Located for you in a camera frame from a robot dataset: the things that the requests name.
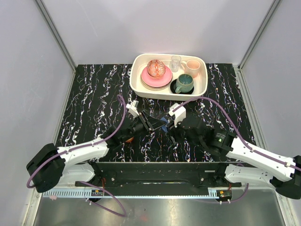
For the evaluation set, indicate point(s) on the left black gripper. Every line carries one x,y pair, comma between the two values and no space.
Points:
150,123

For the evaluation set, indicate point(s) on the green ceramic mug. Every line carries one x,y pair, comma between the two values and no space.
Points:
184,83

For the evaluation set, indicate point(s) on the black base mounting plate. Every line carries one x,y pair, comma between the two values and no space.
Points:
160,178

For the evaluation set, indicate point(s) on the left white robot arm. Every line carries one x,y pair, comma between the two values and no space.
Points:
53,166

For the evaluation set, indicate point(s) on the cream plate under pink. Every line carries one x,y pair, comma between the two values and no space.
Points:
153,88

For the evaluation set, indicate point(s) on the white rectangular dish tub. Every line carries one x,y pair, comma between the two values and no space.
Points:
141,61

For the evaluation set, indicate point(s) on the black saucer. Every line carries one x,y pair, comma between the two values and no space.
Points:
173,88

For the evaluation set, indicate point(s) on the white slotted cable duct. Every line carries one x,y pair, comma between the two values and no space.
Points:
91,193

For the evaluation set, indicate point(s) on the pink ceramic mug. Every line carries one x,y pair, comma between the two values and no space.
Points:
191,67

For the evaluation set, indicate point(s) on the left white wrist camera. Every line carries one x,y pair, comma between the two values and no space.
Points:
132,108

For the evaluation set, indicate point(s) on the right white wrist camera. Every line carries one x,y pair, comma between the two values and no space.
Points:
178,113

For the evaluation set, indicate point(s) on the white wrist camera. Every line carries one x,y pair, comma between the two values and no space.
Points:
132,108
178,113

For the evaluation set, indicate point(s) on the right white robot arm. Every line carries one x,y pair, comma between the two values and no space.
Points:
280,172

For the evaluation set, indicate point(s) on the blue pill organizer box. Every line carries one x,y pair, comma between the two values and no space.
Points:
164,128

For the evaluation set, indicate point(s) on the clear drinking glass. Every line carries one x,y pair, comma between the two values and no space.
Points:
175,63

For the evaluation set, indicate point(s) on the orange patterned bowl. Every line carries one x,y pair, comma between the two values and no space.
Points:
156,68

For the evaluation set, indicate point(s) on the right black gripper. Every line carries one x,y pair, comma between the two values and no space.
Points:
178,126

